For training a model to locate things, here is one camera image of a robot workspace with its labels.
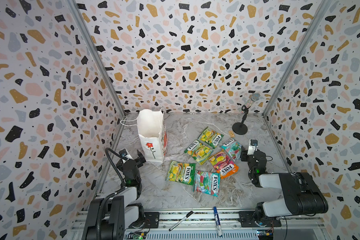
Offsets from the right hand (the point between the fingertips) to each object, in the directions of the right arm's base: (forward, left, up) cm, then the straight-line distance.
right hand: (247, 143), depth 91 cm
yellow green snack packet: (+10, +21, -8) cm, 24 cm away
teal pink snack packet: (+1, +6, -8) cm, 10 cm away
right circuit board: (-44, -2, -12) cm, 46 cm away
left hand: (-8, +69, +2) cm, 69 cm away
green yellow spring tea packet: (-16, +39, -8) cm, 43 cm away
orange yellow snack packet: (-9, +14, -9) cm, 19 cm away
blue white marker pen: (-40, +20, -9) cm, 46 cm away
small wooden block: (+15, +4, -11) cm, 20 cm away
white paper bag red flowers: (+10, +60, -3) cm, 61 cm away
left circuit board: (-46, +59, -10) cm, 76 cm away
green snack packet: (-1, +29, -9) cm, 30 cm away
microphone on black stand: (+21, -4, -11) cm, 24 cm away
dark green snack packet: (-21, +25, -8) cm, 34 cm away
